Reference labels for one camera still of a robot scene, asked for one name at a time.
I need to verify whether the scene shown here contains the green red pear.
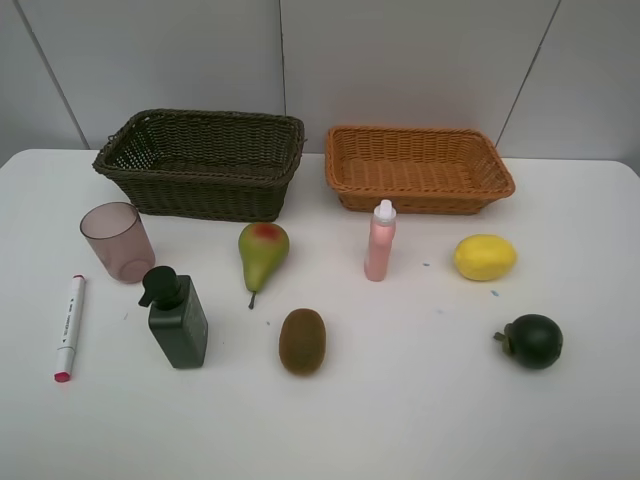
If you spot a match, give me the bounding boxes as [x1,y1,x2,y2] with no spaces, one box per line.
[238,222,290,310]

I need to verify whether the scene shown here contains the dark green round fruit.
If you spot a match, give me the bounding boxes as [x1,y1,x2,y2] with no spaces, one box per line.
[493,314,564,370]

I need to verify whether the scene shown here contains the dark green pump bottle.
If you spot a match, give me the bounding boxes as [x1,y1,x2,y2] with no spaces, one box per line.
[138,266,208,370]

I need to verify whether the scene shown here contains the brown kiwi fruit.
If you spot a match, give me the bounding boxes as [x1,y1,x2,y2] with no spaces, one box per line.
[278,308,326,376]

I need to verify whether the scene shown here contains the translucent pink plastic cup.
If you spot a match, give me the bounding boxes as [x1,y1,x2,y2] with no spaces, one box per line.
[80,202,156,284]

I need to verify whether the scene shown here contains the pink white-capped bottle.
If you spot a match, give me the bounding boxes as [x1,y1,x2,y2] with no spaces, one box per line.
[364,199,396,282]

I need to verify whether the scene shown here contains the white red-capped marker pen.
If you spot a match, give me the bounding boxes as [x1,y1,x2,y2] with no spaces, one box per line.
[53,275,86,383]

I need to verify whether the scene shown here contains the dark brown wicker basket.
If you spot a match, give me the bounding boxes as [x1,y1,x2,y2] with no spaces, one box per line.
[93,109,305,223]

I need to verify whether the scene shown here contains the orange wicker basket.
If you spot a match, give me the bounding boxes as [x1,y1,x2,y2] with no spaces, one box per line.
[325,126,515,215]

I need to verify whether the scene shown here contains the yellow lemon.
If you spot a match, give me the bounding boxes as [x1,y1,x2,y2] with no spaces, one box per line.
[453,234,517,282]

